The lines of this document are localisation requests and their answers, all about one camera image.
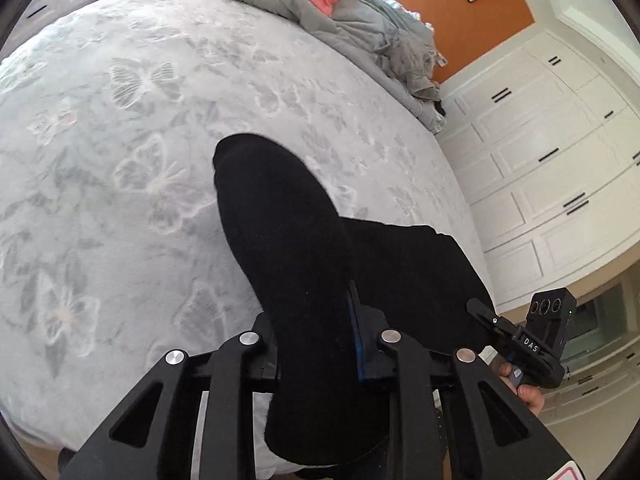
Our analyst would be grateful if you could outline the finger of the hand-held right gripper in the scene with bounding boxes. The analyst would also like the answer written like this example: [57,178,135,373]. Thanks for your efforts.
[466,298,527,348]

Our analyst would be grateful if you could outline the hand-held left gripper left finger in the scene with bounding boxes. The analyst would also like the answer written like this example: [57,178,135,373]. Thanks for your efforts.
[59,317,281,480]

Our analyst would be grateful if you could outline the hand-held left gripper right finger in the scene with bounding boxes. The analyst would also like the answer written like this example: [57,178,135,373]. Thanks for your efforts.
[347,280,576,480]

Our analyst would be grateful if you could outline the black pants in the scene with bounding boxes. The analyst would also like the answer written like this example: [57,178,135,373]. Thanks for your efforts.
[212,133,501,467]

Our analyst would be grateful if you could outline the person's right hand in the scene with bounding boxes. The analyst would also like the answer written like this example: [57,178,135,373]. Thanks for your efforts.
[497,360,547,417]

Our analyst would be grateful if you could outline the white wardrobe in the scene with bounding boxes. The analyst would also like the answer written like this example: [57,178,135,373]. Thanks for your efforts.
[434,10,640,312]

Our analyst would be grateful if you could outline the bed with butterfly sheet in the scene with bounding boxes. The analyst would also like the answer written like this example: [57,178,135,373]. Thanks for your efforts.
[0,0,497,461]

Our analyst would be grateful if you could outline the grey crumpled garment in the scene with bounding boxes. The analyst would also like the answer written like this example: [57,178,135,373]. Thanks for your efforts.
[385,30,444,104]

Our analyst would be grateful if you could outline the grey duvet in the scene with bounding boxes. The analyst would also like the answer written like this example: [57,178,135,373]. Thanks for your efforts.
[192,0,449,134]

